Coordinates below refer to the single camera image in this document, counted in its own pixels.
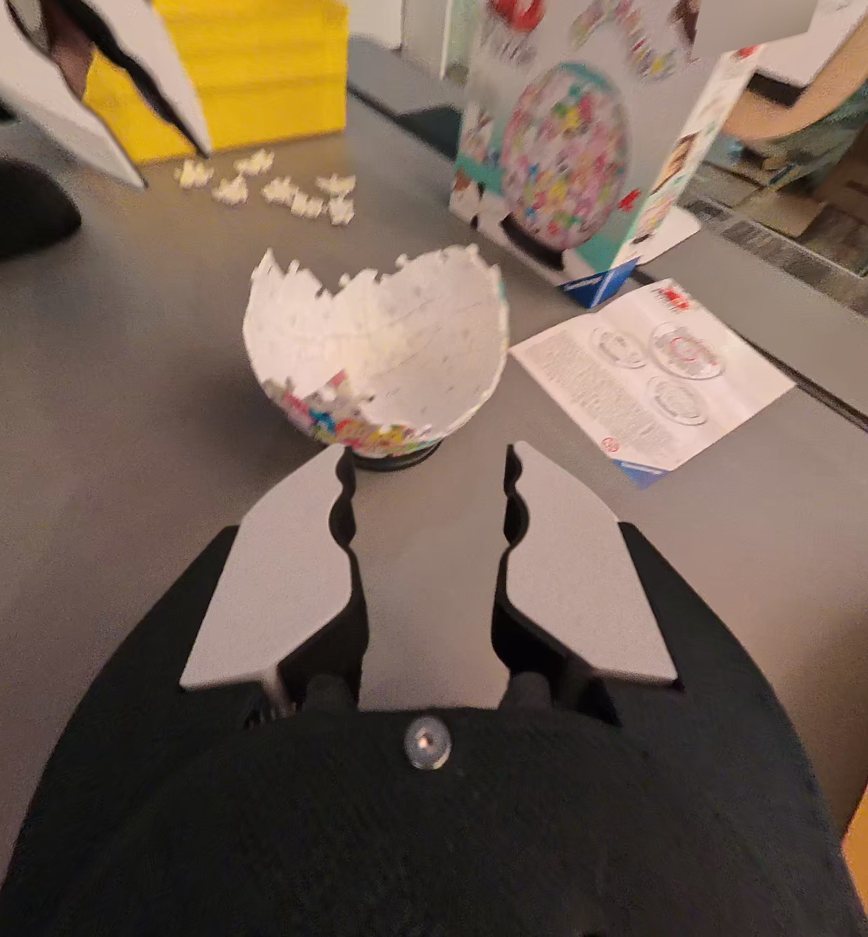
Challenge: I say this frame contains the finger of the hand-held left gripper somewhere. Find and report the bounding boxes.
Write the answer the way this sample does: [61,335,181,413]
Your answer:
[0,0,147,191]
[75,0,213,160]

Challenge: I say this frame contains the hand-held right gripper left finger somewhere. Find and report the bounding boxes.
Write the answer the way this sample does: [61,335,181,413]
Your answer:
[179,443,371,711]

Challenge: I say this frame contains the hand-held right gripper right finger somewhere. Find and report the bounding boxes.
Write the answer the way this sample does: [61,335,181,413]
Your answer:
[491,441,680,711]

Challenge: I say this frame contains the pile of white puzzle pieces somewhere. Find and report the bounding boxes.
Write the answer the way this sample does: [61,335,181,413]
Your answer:
[174,148,358,226]

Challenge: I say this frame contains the partly built puzzle ball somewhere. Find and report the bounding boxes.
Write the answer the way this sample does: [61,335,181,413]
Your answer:
[242,245,512,458]

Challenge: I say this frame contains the black round ball stand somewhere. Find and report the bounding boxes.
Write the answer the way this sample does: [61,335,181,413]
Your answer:
[350,439,442,473]

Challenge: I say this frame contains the colourful puzzle box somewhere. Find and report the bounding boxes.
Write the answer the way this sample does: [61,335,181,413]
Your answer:
[449,0,765,308]

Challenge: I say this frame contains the person's left hand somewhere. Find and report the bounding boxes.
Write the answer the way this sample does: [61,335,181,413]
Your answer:
[49,15,100,100]

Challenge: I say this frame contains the white instruction leaflet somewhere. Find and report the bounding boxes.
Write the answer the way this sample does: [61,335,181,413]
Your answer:
[509,278,797,488]

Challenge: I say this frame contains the cardboard box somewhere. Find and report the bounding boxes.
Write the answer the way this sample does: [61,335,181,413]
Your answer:
[815,161,868,235]

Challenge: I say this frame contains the rounded wooden board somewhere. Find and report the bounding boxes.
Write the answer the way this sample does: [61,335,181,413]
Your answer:
[720,0,868,140]

